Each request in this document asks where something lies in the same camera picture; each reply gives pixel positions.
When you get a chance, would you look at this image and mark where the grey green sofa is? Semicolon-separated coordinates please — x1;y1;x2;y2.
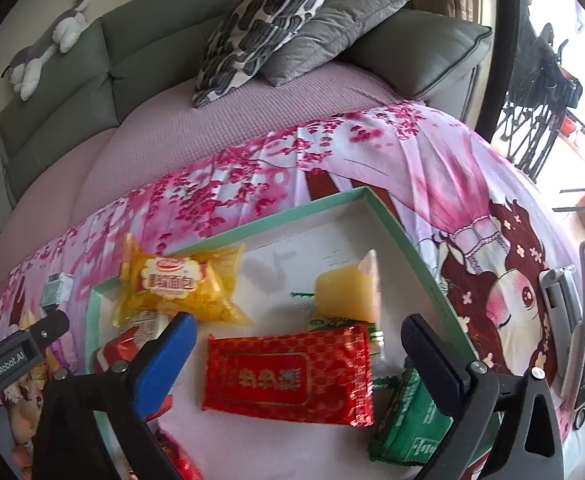
0;7;496;251

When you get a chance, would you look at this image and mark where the printed cartoon blanket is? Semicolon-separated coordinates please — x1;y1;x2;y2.
0;100;585;480

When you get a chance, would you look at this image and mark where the red patterned packet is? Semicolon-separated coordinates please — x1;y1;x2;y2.
202;322;376;428

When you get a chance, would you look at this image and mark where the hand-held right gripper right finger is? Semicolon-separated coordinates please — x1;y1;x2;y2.
401;312;566;480

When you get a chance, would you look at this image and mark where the dark sliding door frame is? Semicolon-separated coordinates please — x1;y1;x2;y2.
473;0;521;146

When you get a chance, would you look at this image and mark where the teal cardboard box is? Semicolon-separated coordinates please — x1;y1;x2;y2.
85;186;503;476

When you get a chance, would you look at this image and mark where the dark clothes rack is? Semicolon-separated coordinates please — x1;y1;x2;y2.
513;5;584;111

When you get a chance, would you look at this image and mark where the yellow cake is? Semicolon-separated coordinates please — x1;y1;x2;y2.
290;249;388;361

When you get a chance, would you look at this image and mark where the bright green snack packet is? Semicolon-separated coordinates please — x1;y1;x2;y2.
367;367;456;466

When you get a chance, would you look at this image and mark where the dark red foil packet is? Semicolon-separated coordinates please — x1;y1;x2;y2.
91;322;176;421

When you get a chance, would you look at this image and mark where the grey pillow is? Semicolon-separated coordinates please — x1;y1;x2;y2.
260;0;419;87

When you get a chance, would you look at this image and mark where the grey and white plush dog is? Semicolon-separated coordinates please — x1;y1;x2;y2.
1;0;89;102

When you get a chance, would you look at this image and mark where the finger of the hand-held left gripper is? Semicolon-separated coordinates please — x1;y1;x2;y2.
20;308;70;357

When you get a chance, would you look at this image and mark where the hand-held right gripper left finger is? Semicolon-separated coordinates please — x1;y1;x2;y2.
32;311;198;480

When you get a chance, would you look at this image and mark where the red snack bag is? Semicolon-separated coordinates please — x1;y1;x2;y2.
127;422;206;480

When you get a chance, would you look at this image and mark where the pink sofa cover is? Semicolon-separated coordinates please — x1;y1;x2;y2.
0;55;413;311

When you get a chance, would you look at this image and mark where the black balcony railing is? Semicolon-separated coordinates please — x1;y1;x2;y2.
493;95;585;221

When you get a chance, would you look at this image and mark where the black and white patterned pillow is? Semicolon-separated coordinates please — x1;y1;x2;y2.
192;0;334;109

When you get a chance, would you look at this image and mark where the yellow bread packet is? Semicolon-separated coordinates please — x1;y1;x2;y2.
115;232;256;331

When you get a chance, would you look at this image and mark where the clear packet of small cakes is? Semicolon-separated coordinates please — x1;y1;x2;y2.
2;355;53;468

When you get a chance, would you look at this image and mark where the dark green barcode packet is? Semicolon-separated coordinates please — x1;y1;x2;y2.
40;272;76;311

